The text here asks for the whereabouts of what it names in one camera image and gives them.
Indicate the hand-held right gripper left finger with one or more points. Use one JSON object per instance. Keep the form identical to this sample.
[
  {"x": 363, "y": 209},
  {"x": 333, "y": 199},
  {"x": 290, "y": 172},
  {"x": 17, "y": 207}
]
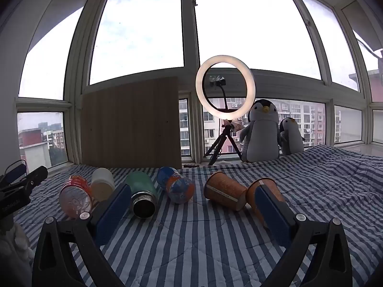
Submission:
[{"x": 111, "y": 212}]

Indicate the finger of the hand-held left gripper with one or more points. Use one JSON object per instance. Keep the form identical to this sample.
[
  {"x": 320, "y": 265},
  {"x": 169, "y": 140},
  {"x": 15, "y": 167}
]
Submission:
[
  {"x": 36, "y": 175},
  {"x": 13, "y": 169}
]

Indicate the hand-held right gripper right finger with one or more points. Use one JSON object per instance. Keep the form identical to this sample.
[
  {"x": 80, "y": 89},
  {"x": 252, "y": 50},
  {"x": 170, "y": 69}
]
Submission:
[{"x": 275, "y": 213}]

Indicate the orange paper cup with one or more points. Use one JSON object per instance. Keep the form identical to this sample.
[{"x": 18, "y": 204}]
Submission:
[
  {"x": 226, "y": 189},
  {"x": 252, "y": 195}
]

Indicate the white plastic cup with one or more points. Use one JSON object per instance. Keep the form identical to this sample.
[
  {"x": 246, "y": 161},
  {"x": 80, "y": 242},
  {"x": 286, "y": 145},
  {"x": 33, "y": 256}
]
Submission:
[{"x": 102, "y": 183}]

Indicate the red and white patterned cup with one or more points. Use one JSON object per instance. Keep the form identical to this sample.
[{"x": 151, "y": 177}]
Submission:
[{"x": 75, "y": 198}]

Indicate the green steel thermos bottle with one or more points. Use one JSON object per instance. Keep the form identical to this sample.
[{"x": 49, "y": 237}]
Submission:
[{"x": 142, "y": 193}]

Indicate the blue orange plastic bottle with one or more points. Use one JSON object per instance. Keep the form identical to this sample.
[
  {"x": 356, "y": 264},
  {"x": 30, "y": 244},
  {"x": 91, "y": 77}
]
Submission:
[{"x": 176, "y": 185}]

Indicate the small grey penguin plush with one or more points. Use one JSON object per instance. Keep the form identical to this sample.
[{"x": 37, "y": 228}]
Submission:
[{"x": 291, "y": 139}]

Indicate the large grey penguin plush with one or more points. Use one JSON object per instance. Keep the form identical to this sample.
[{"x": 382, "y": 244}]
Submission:
[{"x": 263, "y": 133}]

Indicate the blue striped blanket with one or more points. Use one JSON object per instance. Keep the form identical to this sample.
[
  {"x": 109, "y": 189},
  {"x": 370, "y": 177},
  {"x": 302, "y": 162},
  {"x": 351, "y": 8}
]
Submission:
[{"x": 191, "y": 239}]

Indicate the black tripod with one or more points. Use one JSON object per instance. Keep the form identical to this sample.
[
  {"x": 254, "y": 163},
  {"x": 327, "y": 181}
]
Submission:
[{"x": 223, "y": 142}]

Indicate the wooden board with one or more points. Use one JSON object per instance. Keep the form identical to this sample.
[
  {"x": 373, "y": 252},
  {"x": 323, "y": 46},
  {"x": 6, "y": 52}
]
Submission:
[{"x": 131, "y": 122}]

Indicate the small black remote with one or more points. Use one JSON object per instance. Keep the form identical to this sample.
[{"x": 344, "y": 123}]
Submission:
[{"x": 191, "y": 165}]

